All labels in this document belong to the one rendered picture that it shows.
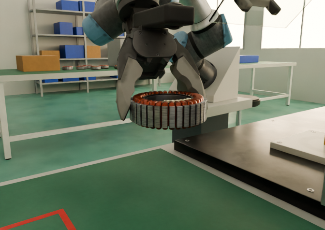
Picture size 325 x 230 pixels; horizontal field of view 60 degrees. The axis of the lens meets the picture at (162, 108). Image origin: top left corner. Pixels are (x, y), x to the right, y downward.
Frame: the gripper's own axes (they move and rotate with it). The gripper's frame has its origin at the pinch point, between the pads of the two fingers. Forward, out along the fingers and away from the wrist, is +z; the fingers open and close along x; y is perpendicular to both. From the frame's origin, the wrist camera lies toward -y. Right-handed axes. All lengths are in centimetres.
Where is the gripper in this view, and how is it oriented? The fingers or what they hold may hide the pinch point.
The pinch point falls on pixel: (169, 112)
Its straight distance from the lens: 40.9
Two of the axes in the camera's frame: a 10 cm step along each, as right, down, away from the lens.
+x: -9.1, 0.9, -4.1
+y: -3.6, 3.4, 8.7
